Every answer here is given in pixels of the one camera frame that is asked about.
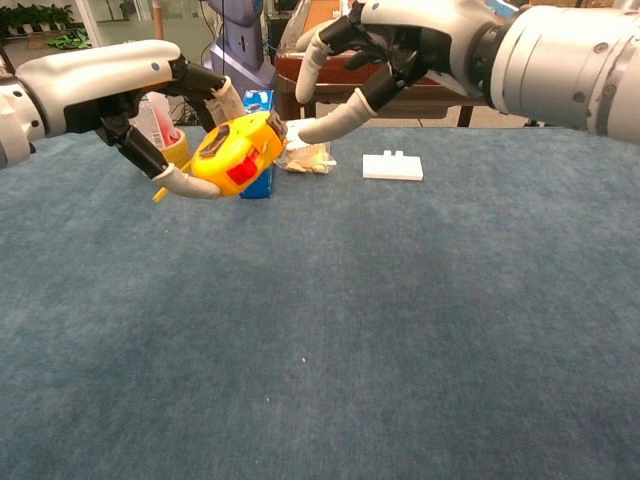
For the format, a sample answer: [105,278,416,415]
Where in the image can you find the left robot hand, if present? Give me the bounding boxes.
[14,39,251,200]

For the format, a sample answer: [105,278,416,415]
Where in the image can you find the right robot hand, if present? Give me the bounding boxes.
[294,0,494,146]

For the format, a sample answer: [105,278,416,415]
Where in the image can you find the yellow tape measure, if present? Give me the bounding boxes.
[152,111,289,204]

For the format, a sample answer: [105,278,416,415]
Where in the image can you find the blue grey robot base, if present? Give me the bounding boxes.
[204,0,271,96]

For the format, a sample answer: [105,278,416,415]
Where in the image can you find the brown packing tape roll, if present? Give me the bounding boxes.
[160,127,190,170]

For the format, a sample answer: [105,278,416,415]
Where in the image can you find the brown wooden table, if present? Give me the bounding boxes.
[273,49,489,129]

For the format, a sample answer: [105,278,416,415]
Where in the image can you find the clear plastic drink bottle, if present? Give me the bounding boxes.
[130,91,184,151]

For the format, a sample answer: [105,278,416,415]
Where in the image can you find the white rectangular plastic plate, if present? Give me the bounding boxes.
[361,149,425,182]

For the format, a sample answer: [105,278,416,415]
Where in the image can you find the green potted plants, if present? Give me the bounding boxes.
[0,2,75,36]

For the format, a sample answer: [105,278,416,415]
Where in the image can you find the clear bag of snacks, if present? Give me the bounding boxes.
[275,118,337,176]

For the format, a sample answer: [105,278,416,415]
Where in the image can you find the blue cookie box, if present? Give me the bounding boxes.
[238,89,277,200]

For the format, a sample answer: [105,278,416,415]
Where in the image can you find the blue table cloth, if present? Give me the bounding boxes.
[0,124,640,480]

